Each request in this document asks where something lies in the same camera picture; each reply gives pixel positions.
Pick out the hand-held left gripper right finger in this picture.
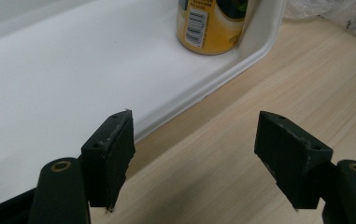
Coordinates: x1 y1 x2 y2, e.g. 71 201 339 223
253 110 335 210

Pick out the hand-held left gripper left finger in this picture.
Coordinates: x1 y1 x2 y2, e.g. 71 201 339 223
79 108 136 213

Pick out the white plastic tray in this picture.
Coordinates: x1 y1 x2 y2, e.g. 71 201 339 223
0 0 288 213

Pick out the clear plastic bag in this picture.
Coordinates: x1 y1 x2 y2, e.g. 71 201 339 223
282 0 356 40

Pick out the yellow label drink bottle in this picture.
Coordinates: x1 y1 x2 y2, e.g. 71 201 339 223
176 0 258 56

